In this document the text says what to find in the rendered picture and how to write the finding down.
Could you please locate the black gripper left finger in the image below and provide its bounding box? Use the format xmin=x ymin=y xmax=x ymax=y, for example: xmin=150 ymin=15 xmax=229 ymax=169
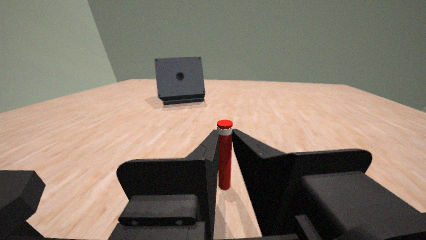
xmin=116 ymin=129 xmax=219 ymax=240

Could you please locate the red peg with white band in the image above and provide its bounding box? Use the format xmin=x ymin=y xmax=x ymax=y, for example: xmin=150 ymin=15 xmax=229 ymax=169
xmin=217 ymin=120 xmax=233 ymax=190

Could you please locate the grey sloped panel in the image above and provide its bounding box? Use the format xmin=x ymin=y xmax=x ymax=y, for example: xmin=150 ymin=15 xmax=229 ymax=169
xmin=154 ymin=57 xmax=205 ymax=105

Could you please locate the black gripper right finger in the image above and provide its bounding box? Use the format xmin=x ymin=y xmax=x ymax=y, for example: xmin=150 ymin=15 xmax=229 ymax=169
xmin=232 ymin=129 xmax=372 ymax=237

